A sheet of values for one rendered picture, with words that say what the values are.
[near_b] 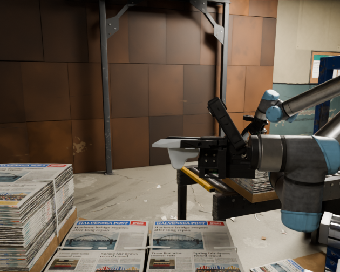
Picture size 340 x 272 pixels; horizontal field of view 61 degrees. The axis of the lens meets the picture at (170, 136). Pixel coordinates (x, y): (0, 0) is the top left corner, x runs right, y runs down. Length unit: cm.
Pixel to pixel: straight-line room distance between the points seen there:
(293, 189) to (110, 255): 60
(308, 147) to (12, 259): 75
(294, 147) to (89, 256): 69
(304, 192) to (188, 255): 47
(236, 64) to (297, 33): 146
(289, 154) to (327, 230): 86
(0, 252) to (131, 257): 36
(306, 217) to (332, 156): 13
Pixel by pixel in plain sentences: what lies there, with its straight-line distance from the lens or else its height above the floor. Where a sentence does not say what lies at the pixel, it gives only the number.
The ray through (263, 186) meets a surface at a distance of 143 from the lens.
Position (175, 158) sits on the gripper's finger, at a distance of 56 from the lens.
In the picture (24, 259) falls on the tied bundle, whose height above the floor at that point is 91.
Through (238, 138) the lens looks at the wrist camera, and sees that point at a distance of 58.
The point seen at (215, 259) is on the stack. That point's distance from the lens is 96.
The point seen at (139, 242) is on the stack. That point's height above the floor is 83.
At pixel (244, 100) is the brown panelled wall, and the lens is 523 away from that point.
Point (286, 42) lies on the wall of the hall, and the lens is 588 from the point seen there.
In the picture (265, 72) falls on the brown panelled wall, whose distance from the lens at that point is 546.
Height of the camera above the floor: 136
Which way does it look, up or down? 11 degrees down
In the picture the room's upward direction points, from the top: straight up
